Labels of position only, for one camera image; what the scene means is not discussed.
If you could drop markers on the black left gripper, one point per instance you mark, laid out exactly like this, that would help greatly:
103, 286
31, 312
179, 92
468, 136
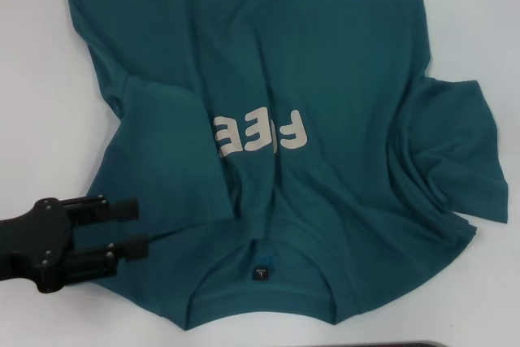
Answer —
44, 237

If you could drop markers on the teal t-shirt with beige print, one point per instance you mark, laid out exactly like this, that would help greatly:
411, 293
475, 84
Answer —
284, 58

